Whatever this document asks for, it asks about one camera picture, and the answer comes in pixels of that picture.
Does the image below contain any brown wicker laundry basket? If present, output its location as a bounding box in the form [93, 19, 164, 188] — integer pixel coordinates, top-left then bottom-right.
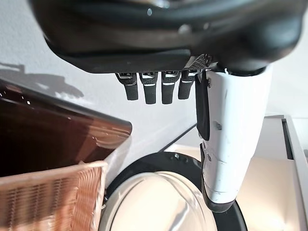
[0, 160, 108, 231]

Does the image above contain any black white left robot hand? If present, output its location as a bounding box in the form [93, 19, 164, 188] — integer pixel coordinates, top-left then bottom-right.
[27, 0, 308, 214]

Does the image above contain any round glass washer door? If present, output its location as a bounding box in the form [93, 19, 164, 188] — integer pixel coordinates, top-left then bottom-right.
[98, 151, 249, 231]

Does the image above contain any white counter cabinet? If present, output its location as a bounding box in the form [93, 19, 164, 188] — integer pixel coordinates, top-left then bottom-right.
[163, 114, 308, 231]

